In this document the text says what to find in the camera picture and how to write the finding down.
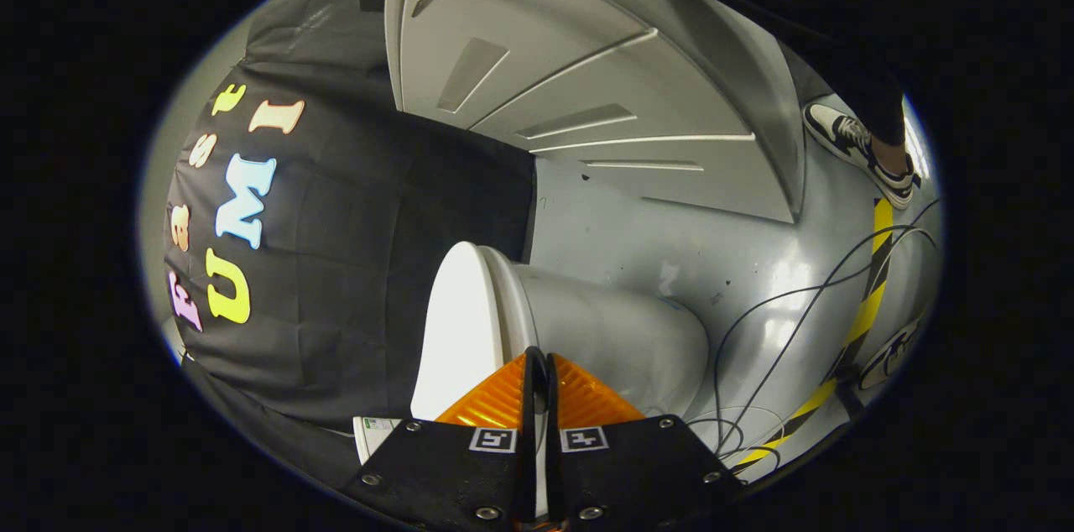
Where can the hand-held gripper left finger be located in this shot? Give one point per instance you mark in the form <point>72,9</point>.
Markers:
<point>453,473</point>

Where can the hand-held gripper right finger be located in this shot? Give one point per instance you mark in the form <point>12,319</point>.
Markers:
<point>629,469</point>

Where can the white toilet lid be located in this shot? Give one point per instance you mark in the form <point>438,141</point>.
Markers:
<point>457,322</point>

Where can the white toilet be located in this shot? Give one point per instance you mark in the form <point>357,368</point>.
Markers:
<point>604,331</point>

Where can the black backdrop cloth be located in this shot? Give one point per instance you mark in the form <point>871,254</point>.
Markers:
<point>352,263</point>

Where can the yellow black floor tape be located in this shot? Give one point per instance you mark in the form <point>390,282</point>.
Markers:
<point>868,305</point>

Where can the white cabinet with grey doors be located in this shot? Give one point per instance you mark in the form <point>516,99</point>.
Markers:
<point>587,87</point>

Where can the person's black white shoe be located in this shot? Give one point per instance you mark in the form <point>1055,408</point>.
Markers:
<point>847,138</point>

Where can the person's leg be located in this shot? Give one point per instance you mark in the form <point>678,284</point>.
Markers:
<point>873,96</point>

